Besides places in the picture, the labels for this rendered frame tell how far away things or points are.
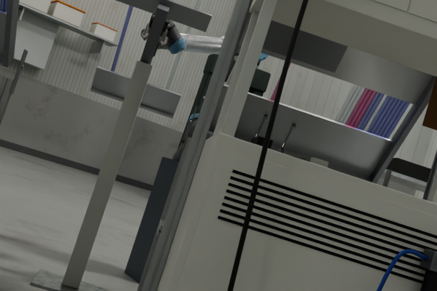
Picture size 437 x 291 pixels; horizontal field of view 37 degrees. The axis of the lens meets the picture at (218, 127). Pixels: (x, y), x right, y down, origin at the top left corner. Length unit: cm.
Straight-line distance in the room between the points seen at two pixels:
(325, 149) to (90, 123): 993
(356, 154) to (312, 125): 21
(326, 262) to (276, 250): 12
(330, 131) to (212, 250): 104
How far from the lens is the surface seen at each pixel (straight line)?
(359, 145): 247
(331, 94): 1009
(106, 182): 232
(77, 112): 1212
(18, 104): 1181
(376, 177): 252
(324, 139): 245
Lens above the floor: 50
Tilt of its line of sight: 5 degrees up
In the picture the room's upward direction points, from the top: 18 degrees clockwise
